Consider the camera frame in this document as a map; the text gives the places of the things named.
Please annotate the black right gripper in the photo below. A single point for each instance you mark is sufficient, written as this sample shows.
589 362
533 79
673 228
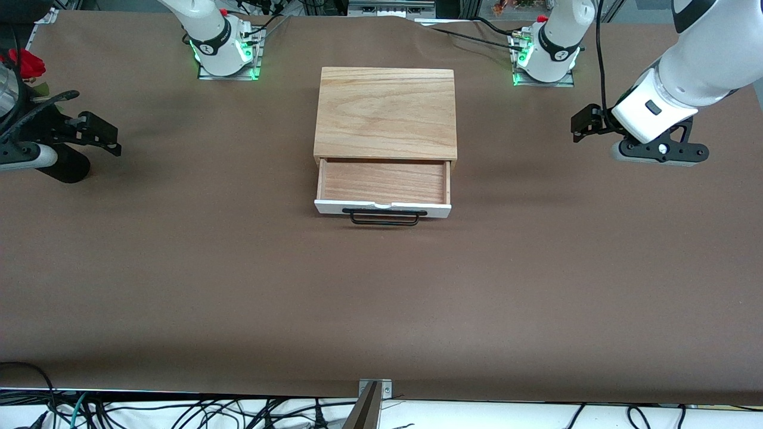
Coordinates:
50 131

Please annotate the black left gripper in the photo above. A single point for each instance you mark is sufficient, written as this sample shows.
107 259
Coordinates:
596 121

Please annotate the wooden drawer with white front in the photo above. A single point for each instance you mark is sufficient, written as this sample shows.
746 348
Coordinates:
381 182

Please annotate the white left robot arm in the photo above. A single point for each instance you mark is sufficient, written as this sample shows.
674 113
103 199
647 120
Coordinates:
703 59

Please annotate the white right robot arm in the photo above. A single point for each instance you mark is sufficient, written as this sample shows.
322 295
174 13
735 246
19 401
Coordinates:
208 30

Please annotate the light wooden drawer cabinet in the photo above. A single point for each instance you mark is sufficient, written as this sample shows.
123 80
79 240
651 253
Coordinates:
384 113

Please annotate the red artificial flower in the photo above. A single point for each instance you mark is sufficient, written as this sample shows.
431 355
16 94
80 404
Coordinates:
25 62

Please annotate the grey power strip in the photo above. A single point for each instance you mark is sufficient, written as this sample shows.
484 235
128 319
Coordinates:
390 7

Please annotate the brown table cover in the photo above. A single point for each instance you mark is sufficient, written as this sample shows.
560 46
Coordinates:
381 298

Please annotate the dark mounting pole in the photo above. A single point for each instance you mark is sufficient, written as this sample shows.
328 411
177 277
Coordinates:
365 414

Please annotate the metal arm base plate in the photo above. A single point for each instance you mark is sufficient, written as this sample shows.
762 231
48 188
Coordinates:
205 75
560 84

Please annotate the aluminium frame profile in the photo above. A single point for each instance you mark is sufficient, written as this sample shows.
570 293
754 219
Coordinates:
47 16

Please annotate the small metal bracket plate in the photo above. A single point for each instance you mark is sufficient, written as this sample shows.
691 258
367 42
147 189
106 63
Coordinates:
387 388

